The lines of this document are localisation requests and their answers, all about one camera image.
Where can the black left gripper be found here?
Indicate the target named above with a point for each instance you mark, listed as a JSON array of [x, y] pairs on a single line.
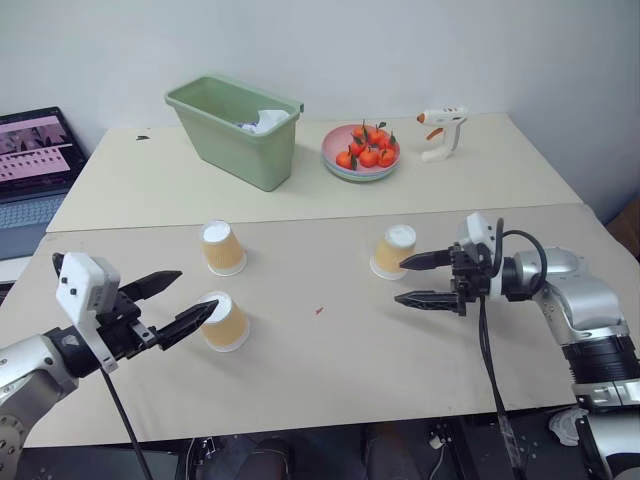
[[125, 335]]

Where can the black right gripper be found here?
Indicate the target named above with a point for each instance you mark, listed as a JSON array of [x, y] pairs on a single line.
[[470, 277]]

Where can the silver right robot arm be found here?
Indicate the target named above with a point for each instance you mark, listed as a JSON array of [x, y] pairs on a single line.
[[585, 305]]

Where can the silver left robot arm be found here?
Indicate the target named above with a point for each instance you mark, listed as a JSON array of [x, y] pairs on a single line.
[[35, 367]]

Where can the crumpled white paper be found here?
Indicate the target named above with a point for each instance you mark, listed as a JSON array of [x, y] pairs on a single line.
[[267, 120]]

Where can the tan paper cup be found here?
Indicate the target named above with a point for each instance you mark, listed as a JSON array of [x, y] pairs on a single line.
[[389, 252], [227, 327], [222, 252]]

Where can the pale green plate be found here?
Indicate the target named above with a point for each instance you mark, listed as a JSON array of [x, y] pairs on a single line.
[[360, 176]]

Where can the orange tangerine with leaf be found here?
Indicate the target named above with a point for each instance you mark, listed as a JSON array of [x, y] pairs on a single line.
[[357, 149], [376, 135], [359, 133], [369, 158], [343, 159], [385, 158], [390, 143]]

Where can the small white plug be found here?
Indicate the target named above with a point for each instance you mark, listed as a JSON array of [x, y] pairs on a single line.
[[436, 441]]

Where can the white orange glue gun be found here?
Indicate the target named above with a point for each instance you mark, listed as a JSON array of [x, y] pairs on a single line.
[[447, 120]]

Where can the pink plate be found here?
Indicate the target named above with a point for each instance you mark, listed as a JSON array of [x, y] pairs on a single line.
[[334, 142]]

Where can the green plastic bin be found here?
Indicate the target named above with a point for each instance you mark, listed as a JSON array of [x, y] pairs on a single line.
[[235, 145]]

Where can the crumpled white object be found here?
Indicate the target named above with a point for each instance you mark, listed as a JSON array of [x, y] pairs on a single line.
[[565, 425]]

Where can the open laptop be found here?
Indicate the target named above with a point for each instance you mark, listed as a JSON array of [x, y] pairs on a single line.
[[30, 150]]

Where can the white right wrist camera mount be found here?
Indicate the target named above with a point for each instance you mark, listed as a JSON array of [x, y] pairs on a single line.
[[477, 229]]

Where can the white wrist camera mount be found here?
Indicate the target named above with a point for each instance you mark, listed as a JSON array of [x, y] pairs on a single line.
[[85, 282], [477, 229]]

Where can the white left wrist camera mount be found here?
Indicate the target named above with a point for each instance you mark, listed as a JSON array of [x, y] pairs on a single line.
[[85, 282]]

